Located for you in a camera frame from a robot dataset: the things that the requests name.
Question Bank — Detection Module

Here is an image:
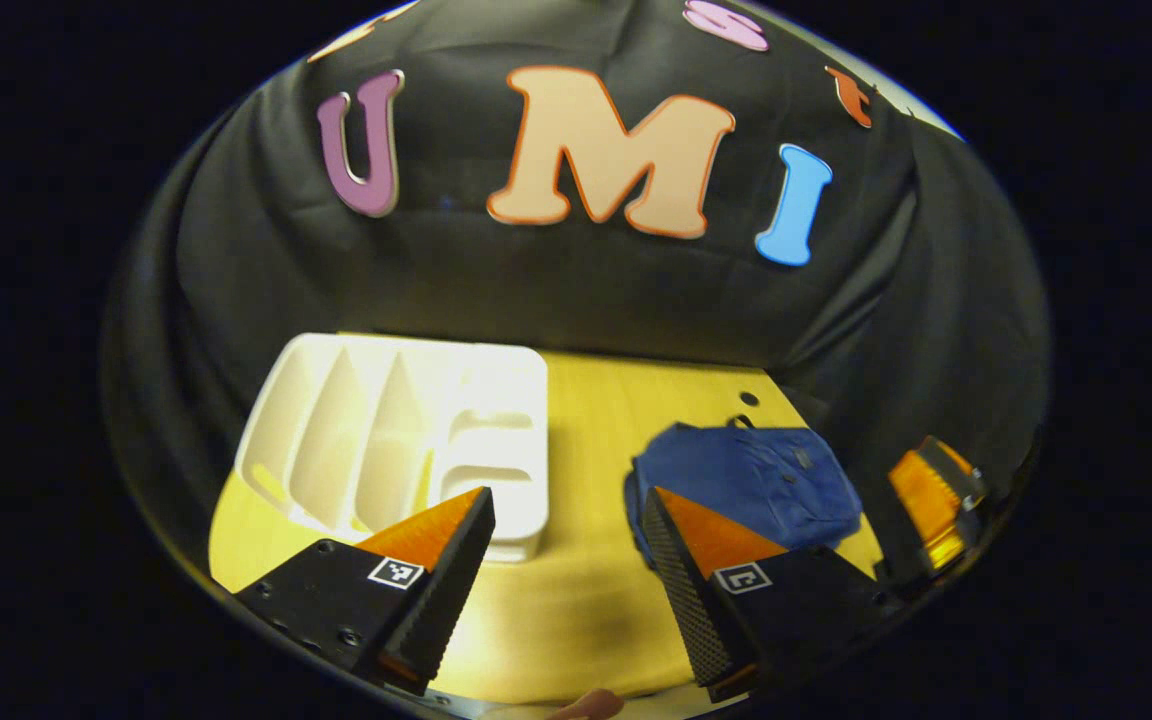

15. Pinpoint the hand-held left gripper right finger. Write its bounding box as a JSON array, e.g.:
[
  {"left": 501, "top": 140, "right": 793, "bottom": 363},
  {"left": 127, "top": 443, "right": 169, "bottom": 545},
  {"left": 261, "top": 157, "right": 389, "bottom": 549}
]
[{"left": 642, "top": 487, "right": 907, "bottom": 703}]

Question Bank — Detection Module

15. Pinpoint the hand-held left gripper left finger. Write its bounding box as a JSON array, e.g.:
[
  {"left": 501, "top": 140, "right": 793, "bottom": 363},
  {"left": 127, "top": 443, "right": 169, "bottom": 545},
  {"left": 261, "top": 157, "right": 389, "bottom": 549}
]
[{"left": 234, "top": 487, "right": 497, "bottom": 698}]

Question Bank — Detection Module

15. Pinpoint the blue schoolbag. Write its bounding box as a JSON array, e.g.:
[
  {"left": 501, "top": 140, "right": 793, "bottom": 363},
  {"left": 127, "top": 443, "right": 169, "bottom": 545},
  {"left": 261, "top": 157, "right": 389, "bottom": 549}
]
[{"left": 624, "top": 422, "right": 864, "bottom": 569}]

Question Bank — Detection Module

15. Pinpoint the white plastic bookshelf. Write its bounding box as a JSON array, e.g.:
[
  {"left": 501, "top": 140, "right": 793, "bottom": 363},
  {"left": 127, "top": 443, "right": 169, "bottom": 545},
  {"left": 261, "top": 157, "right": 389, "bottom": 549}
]
[{"left": 234, "top": 333, "right": 550, "bottom": 563}]

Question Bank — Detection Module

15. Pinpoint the black backdrop cloth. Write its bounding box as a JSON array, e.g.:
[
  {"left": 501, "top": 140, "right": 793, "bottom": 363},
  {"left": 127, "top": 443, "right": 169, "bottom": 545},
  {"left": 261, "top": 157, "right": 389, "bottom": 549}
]
[{"left": 101, "top": 0, "right": 1052, "bottom": 621}]

